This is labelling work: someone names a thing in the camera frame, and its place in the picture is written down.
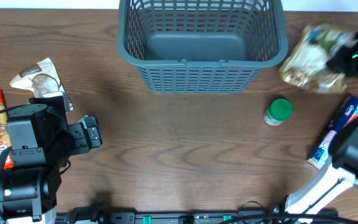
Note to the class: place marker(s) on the grey plastic basket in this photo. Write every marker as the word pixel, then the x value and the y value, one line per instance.
pixel 201 46

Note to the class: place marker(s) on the white brown snack bag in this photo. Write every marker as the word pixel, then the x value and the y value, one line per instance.
pixel 43 81

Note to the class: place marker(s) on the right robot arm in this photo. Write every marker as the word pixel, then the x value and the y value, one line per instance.
pixel 339 173

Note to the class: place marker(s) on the blue tissue pack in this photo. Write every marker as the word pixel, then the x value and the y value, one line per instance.
pixel 347 112

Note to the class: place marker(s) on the green lid jar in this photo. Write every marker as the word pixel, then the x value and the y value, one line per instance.
pixel 278 112

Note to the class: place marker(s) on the gold foil food pouch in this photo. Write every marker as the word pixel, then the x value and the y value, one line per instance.
pixel 306 67

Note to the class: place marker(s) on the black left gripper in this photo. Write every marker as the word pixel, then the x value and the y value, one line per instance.
pixel 84 132

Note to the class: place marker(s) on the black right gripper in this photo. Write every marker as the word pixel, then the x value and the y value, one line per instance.
pixel 339 63

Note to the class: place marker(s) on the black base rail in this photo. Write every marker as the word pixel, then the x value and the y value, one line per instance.
pixel 97 213

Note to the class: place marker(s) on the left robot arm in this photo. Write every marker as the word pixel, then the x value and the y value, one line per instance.
pixel 31 168

